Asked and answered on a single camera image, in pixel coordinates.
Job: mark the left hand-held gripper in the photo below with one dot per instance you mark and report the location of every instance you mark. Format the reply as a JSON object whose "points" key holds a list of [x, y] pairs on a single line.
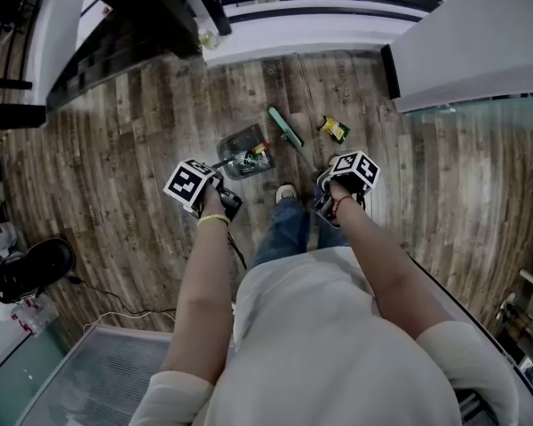
{"points": [[187, 183]]}

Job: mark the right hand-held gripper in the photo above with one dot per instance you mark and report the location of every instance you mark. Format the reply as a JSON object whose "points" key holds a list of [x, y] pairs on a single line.
{"points": [[357, 169]]}

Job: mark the green yellow wrapper trash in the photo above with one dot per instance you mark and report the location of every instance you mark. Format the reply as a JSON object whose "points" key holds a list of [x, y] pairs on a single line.
{"points": [[334, 128]]}

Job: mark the grey dustpan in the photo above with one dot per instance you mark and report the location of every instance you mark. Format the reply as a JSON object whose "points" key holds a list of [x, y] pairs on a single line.
{"points": [[244, 149]]}

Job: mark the clear plastic bottle trash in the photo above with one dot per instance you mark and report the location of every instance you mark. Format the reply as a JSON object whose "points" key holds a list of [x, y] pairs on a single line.
{"points": [[251, 161]]}

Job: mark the red yellow wrapper trash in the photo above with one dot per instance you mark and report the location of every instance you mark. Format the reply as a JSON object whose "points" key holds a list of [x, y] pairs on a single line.
{"points": [[260, 148]]}

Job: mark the green broom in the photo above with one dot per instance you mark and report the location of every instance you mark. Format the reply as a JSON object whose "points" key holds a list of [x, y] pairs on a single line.
{"points": [[286, 127]]}

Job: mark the person's right forearm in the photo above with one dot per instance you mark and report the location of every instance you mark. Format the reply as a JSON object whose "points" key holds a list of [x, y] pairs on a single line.
{"points": [[382, 260]]}

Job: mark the person's left forearm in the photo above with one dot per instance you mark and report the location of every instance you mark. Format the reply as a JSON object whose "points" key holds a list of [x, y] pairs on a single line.
{"points": [[202, 291]]}

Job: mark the wooden floor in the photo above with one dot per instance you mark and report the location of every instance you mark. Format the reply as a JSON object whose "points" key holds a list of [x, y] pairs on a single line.
{"points": [[115, 149]]}

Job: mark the person's white shoe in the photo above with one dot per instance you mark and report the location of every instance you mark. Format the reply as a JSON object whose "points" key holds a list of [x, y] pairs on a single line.
{"points": [[286, 192]]}

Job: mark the person's blue jeans legs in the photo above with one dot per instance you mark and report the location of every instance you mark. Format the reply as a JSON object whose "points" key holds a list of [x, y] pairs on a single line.
{"points": [[284, 229]]}

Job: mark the clear round bottle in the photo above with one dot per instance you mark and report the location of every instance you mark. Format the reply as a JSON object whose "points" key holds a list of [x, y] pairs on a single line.
{"points": [[208, 39]]}

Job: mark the person's white shirt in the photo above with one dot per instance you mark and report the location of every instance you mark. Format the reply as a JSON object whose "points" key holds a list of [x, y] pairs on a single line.
{"points": [[320, 349]]}

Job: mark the clear plastic container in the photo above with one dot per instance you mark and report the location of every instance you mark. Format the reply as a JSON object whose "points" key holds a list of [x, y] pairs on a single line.
{"points": [[33, 317]]}

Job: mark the frosted glass table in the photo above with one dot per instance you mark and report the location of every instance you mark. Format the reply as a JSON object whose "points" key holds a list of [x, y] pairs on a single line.
{"points": [[102, 380]]}

